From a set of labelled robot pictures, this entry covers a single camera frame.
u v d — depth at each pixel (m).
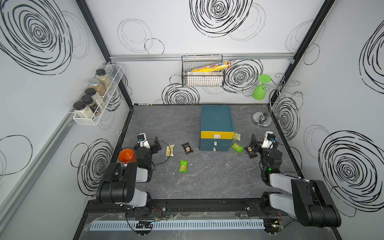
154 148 0.81
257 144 0.77
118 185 0.44
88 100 0.63
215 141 0.85
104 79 0.75
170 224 0.96
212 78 0.86
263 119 1.23
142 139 0.76
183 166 0.87
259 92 0.95
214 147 0.91
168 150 0.94
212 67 0.87
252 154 0.92
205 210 0.74
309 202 0.42
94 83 0.68
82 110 0.61
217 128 0.79
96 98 0.68
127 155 0.88
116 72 1.04
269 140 0.72
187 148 0.94
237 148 0.95
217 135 0.80
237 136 1.01
